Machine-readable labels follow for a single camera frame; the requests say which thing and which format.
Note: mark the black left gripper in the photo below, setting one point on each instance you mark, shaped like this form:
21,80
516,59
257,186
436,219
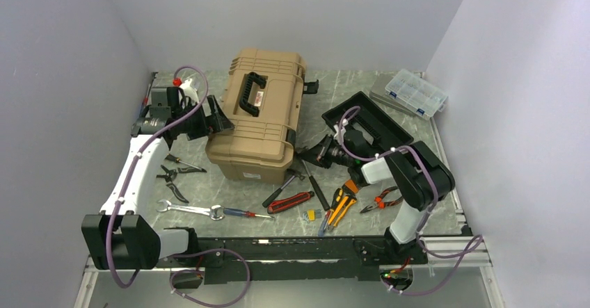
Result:
216,122

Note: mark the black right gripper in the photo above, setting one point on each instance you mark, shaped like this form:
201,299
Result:
318,154

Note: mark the black tool tray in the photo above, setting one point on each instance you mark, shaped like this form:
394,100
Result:
385,132

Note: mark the tan plastic toolbox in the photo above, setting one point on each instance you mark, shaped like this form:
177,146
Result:
262,99

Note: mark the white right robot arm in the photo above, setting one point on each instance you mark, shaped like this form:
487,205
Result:
421,178

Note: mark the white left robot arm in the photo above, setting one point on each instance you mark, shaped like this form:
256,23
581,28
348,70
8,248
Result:
118,235

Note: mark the small claw hammer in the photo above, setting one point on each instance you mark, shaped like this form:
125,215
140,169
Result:
291,174

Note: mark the orange black utility knife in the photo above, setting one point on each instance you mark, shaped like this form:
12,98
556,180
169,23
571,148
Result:
343,199

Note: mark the red black utility knife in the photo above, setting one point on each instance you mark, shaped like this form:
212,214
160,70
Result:
278,206

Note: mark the grey flat case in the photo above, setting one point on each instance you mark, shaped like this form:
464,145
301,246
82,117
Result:
378,94

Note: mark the clear compartment organizer box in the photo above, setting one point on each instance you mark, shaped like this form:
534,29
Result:
416,94

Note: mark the blue red screwdriver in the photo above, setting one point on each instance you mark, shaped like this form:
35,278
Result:
244,214

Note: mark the silver combination wrench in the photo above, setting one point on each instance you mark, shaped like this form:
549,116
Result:
214,212

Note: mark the blue red tool at wall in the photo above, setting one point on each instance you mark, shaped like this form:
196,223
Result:
145,100

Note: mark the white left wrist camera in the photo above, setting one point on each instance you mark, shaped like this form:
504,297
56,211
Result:
189,87

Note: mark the large black-handled hammer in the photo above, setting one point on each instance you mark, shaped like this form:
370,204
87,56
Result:
316,188

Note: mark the yellow handled screwdriver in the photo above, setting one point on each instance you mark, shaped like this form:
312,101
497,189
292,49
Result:
175,159

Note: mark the orange handled pliers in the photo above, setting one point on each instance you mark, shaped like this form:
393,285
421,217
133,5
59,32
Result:
380,202

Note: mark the black handled cutters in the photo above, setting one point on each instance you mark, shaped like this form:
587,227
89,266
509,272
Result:
169,176

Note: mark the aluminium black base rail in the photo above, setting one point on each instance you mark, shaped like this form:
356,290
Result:
338,271

